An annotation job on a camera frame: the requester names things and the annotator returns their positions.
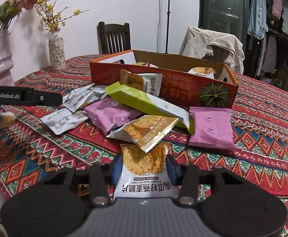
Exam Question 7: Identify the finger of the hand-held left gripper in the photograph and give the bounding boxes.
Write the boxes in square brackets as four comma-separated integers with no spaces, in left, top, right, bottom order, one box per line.
[34,90,63,107]

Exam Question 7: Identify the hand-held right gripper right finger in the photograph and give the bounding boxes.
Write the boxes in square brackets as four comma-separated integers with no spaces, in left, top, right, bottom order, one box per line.
[166,154,244,208]

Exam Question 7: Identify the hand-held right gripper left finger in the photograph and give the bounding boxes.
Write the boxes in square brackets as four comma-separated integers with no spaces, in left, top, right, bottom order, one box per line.
[43,154,123,209]

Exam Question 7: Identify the white crisp snack packet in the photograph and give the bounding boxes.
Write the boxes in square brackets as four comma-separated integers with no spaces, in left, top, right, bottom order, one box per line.
[134,62,159,69]
[113,142,182,200]
[188,67,218,80]

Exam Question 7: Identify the long green snack packet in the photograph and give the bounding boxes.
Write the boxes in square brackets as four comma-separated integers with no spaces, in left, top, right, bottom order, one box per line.
[106,82,196,136]

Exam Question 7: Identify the orange cardboard box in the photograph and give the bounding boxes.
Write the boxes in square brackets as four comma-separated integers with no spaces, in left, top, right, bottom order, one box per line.
[90,50,239,109]

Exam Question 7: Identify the grey white snack packet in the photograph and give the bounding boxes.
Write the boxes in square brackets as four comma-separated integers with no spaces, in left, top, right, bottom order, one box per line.
[62,85,108,112]

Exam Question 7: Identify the floral ceramic vase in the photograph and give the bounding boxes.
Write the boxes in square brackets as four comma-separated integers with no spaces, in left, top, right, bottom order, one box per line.
[48,29,67,71]

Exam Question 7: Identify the white packet with gold edge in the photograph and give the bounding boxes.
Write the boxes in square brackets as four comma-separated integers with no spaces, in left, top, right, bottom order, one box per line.
[106,115,180,153]

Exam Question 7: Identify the pink snack packet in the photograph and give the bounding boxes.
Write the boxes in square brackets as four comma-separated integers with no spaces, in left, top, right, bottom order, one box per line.
[84,98,142,137]
[188,106,239,150]

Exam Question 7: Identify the yellow flower branches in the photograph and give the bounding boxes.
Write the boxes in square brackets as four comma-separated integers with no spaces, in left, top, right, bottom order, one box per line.
[35,0,90,32]

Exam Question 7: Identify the white packet with orange crisps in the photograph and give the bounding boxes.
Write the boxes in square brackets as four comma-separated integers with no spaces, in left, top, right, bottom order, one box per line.
[120,69,163,100]

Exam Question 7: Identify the dark wooden chair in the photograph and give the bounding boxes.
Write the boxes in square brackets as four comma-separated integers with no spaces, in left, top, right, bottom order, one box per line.
[97,21,132,55]

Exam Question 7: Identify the red patterned tablecloth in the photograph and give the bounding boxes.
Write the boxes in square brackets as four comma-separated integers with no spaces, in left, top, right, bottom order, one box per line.
[0,54,288,237]

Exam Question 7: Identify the wooden chair under jacket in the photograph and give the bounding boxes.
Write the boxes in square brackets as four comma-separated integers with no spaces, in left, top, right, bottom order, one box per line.
[209,46,227,62]

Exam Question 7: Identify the beige jacket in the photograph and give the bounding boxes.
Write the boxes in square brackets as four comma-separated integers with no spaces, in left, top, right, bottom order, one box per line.
[179,26,245,75]

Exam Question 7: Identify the black light stand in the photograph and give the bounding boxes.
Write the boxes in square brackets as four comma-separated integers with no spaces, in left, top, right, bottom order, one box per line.
[165,0,172,53]

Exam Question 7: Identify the pale pink long garment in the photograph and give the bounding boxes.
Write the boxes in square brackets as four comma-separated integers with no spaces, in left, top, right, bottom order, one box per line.
[260,36,278,73]

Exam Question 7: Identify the hanging clothes rack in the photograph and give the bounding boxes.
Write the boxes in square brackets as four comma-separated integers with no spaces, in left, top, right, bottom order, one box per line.
[200,0,288,79]

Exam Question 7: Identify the light blue hanging shirt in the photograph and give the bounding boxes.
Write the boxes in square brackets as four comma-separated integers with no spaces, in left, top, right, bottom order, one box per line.
[248,0,268,40]

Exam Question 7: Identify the pink hanging garment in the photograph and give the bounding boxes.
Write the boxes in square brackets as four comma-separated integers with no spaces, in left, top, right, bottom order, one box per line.
[272,0,284,20]

